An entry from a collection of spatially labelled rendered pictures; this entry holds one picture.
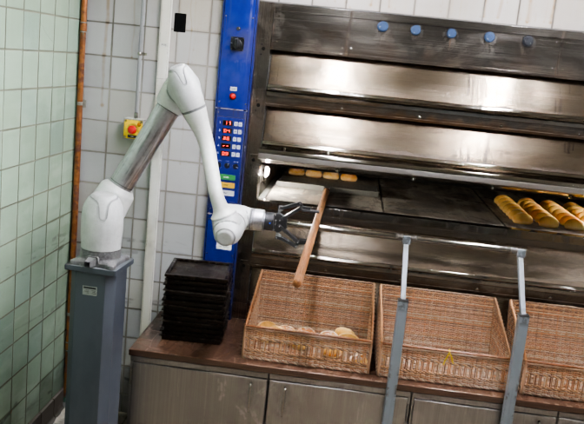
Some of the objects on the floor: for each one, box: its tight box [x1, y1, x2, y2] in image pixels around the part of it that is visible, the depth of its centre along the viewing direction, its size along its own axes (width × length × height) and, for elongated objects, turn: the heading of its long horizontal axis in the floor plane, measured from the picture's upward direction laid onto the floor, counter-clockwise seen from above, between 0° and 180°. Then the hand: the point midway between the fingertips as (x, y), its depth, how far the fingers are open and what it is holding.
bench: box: [127, 311, 584, 424], centre depth 349 cm, size 56×242×58 cm, turn 57°
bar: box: [287, 221, 530, 424], centre depth 324 cm, size 31×127×118 cm, turn 57°
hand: (314, 226), depth 311 cm, fingers open, 12 cm apart
